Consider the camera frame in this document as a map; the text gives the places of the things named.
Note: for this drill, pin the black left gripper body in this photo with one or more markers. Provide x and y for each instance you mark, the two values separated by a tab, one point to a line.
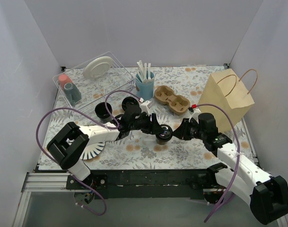
153	123

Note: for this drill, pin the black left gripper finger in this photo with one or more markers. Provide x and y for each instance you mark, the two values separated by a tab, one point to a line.
158	130
155	122

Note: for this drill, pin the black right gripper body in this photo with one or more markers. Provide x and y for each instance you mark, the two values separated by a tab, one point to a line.
184	127

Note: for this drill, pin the black plastic cup lid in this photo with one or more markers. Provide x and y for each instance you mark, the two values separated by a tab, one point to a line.
167	133

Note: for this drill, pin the dark paper coffee cup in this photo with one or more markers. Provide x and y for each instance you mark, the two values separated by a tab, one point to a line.
162	140

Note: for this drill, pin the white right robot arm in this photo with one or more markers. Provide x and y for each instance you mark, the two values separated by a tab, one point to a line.
266	195

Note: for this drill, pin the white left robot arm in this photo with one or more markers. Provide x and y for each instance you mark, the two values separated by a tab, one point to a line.
69	143

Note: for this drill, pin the brown paper takeout bag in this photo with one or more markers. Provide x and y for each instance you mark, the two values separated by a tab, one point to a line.
227	98

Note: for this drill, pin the floral patterned table mat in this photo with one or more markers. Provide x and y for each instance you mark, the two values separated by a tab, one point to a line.
141	151

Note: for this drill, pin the brown pulp cup carrier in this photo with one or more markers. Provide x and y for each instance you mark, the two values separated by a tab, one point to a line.
176	103

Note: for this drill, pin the blue cylindrical holder cup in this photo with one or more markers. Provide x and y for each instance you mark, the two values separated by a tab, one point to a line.
145	90

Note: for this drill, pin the blue striped white plate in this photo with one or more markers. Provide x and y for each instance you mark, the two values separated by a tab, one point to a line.
92	151

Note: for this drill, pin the white wrapped straw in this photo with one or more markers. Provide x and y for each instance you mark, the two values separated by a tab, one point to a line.
145	71
141	70
149	73

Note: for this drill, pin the white ceramic plate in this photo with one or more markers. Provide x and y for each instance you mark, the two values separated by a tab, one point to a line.
98	67

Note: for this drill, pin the teal plastic cup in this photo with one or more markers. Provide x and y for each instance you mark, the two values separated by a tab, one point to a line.
72	93

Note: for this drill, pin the pink plastic cup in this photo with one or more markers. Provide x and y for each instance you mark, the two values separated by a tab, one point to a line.
65	82

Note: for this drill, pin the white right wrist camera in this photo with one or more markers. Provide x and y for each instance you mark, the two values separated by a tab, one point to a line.
195	112

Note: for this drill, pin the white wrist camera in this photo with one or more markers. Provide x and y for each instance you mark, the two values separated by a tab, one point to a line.
145	106
195	112

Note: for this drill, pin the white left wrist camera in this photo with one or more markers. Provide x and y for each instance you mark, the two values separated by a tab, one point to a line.
145	106

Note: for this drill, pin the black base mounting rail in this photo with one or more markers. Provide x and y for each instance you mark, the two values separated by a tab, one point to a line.
164	183

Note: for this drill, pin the clear wire dish rack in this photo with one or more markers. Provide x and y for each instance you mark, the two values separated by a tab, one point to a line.
94	91

